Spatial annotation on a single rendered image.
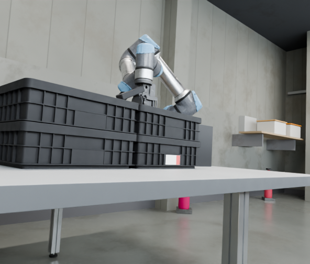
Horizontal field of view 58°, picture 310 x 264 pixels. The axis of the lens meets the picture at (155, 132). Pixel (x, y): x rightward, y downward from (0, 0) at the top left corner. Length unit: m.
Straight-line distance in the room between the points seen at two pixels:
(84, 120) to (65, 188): 0.39
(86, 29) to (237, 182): 3.04
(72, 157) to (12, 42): 2.49
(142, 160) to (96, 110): 0.26
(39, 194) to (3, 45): 2.78
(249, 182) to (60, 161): 0.55
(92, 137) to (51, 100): 0.17
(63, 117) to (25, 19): 2.59
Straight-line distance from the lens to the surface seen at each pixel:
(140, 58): 1.16
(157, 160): 1.07
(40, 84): 0.79
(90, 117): 0.86
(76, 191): 0.50
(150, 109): 1.02
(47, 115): 0.80
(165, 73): 1.62
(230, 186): 0.81
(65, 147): 0.81
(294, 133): 6.20
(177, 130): 1.15
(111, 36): 3.77
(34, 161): 0.78
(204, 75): 4.93
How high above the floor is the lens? 0.76
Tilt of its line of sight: 4 degrees up
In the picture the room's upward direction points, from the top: 3 degrees clockwise
